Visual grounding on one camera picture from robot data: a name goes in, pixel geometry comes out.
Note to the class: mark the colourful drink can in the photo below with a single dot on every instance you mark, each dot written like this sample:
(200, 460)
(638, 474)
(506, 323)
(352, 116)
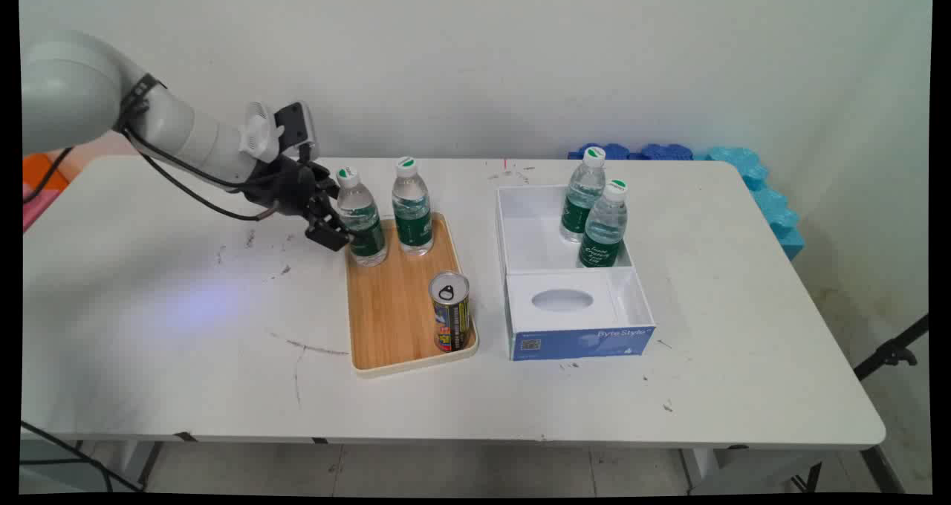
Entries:
(450, 315)

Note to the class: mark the orange foam mat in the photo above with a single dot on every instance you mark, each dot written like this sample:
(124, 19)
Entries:
(41, 171)

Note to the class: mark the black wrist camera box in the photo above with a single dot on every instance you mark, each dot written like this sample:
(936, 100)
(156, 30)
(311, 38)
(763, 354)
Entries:
(296, 130)

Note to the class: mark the grey table leg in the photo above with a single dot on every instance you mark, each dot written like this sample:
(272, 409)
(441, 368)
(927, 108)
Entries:
(141, 464)

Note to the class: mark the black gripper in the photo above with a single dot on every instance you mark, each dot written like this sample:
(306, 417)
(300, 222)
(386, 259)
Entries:
(286, 186)

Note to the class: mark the light blue foam mat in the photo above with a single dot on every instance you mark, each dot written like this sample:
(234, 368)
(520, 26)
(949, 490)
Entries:
(769, 200)

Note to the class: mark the dark blue foam mat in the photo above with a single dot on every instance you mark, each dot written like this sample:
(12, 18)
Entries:
(661, 151)

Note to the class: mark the white open cardboard box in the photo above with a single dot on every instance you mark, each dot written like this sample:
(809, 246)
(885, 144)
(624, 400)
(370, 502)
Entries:
(531, 230)

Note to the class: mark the wooden tray with cream rim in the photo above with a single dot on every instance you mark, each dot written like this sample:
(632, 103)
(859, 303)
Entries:
(390, 312)

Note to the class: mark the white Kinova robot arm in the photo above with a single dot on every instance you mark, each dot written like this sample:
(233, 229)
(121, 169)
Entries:
(82, 89)

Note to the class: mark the green label water bottle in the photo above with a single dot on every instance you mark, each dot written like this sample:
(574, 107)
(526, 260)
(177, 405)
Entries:
(362, 223)
(579, 200)
(412, 215)
(603, 230)

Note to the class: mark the blue and white tissue box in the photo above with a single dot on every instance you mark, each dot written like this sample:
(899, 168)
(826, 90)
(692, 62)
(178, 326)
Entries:
(579, 338)

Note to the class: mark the pink foam mat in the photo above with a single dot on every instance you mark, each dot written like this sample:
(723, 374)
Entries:
(33, 206)

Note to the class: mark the black tripod stand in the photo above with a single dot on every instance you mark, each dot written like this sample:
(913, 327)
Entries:
(888, 355)

